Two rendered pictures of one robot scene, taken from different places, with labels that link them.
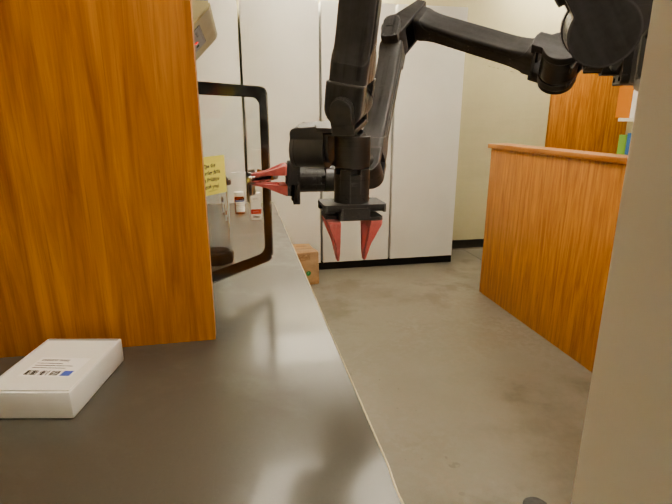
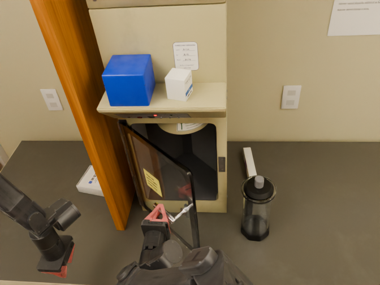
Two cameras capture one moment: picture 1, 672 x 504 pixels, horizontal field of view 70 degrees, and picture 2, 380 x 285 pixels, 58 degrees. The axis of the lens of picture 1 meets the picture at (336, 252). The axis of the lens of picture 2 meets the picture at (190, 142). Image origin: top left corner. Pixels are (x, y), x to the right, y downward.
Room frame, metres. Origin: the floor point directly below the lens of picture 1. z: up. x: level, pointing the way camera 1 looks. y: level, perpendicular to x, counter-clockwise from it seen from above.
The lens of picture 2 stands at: (1.32, -0.37, 2.00)
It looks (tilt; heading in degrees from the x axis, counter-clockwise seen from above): 42 degrees down; 110
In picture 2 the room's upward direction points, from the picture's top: 6 degrees counter-clockwise
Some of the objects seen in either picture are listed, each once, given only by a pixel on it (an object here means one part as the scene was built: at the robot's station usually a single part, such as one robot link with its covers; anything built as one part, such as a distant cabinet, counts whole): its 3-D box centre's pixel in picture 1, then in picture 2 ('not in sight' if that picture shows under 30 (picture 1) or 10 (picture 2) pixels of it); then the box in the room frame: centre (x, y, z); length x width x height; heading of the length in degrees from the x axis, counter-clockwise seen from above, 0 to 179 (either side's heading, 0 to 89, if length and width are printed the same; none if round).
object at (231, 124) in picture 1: (223, 184); (161, 192); (0.99, 0.23, 1.19); 0.30 x 0.01 x 0.40; 149
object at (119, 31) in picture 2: not in sight; (177, 109); (0.98, 0.47, 1.33); 0.32 x 0.25 x 0.77; 11
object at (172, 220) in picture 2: (257, 177); (169, 210); (1.04, 0.17, 1.20); 0.10 x 0.05 x 0.03; 149
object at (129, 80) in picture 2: not in sight; (130, 80); (0.94, 0.28, 1.56); 0.10 x 0.10 x 0.09; 11
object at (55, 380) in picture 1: (59, 374); (101, 181); (0.63, 0.41, 0.96); 0.16 x 0.12 x 0.04; 0
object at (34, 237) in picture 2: (348, 151); (45, 233); (0.78, -0.02, 1.27); 0.07 x 0.06 x 0.07; 71
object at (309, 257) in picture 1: (290, 264); not in sight; (3.79, 0.38, 0.14); 0.41 x 0.33 x 0.29; 108
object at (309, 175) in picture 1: (307, 178); (154, 242); (1.03, 0.06, 1.20); 0.07 x 0.07 x 0.10; 11
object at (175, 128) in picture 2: not in sight; (182, 109); (1.00, 0.45, 1.34); 0.18 x 0.18 x 0.05
